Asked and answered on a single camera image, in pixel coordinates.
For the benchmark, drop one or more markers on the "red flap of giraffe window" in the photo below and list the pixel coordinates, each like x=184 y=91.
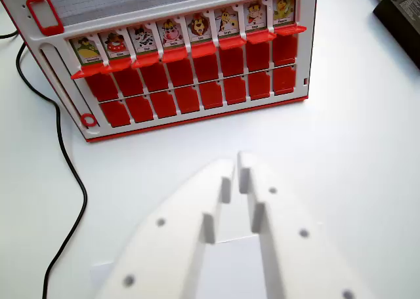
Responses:
x=232 y=43

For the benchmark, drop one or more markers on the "red and white game board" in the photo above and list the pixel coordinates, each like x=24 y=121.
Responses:
x=197 y=82

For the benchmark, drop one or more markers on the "black power adapter box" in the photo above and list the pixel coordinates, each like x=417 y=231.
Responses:
x=402 y=23

